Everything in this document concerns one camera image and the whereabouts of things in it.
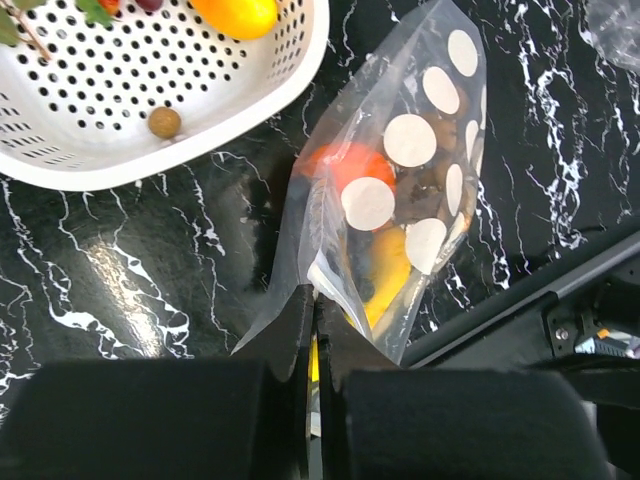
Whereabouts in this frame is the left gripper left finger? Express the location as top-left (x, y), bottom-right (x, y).
top-left (1, 285), bottom-right (314, 479)

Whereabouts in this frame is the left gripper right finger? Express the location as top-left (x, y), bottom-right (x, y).
top-left (315, 297), bottom-right (611, 479)

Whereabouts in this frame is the yellow banana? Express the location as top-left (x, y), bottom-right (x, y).
top-left (347, 227), bottom-right (412, 330)

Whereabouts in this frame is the clear dotted zip bag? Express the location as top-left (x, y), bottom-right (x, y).
top-left (248, 1), bottom-right (487, 361)

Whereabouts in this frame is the orange fruit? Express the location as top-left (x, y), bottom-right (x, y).
top-left (300, 143), bottom-right (396, 194)

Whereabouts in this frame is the purple red grape bunch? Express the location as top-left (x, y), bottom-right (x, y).
top-left (135, 0), bottom-right (163, 13)

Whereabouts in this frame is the dark blue grape bunch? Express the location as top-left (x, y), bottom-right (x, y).
top-left (297, 178), bottom-right (374, 308)

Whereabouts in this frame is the pile of spare zip bags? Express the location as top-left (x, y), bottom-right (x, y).
top-left (583, 0), bottom-right (639, 74)

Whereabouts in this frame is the right connector block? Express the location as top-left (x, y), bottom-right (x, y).
top-left (574, 329), bottom-right (639, 360)

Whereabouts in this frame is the loose brown longan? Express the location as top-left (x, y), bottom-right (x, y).
top-left (147, 107), bottom-right (182, 140)

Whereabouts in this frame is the white plastic basket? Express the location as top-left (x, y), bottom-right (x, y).
top-left (1, 1), bottom-right (330, 191)

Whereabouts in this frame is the orange yellow mango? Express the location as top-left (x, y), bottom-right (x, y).
top-left (190, 0), bottom-right (279, 40)

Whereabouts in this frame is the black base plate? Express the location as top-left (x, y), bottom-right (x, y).
top-left (401, 217), bottom-right (639, 370)

